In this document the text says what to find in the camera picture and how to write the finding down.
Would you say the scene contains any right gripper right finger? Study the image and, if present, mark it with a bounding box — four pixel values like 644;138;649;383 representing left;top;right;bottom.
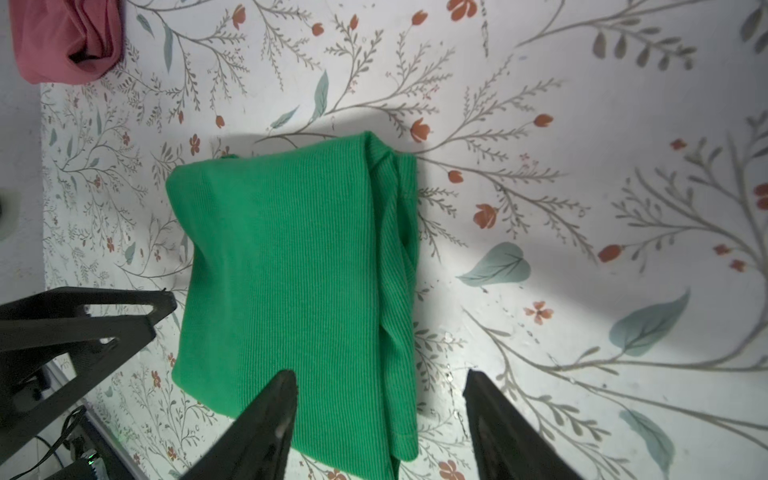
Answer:
463;370;579;480

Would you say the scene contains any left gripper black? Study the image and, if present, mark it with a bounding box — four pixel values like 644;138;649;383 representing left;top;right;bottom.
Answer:
1;287;177;460

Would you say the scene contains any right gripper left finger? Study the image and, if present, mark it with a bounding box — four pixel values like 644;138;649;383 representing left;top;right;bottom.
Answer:
182;370;298;480

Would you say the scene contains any green tank top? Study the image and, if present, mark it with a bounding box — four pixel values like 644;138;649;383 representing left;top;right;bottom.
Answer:
166;132;420;479

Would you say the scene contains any pink tank top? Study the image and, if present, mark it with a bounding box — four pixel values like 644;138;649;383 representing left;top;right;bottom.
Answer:
8;0;124;85

